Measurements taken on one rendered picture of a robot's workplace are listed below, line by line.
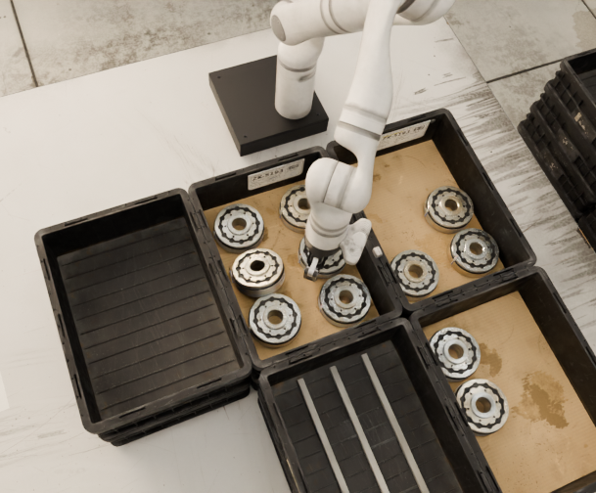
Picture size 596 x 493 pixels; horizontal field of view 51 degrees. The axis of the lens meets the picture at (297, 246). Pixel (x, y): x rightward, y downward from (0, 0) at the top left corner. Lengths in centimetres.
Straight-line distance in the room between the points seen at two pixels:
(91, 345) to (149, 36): 175
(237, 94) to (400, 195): 50
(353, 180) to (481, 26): 211
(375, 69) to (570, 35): 224
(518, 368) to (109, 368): 80
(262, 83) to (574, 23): 189
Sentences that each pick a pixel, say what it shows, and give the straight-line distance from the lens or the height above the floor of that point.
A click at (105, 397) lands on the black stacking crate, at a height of 83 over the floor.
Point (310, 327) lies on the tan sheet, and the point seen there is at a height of 83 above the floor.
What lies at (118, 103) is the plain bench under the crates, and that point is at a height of 70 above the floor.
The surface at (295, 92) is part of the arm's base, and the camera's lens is 148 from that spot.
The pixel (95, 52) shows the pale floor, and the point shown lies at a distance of 275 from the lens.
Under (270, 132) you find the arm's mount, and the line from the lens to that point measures 153.
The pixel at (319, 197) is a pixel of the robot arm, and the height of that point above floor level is 118.
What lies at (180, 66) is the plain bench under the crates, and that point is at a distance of 173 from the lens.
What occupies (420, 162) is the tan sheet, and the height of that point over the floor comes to 83.
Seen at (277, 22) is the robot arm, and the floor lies 105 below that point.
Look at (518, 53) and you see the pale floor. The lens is 296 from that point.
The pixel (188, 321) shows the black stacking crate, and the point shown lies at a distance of 125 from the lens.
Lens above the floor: 201
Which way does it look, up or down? 65 degrees down
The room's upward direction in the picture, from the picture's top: 11 degrees clockwise
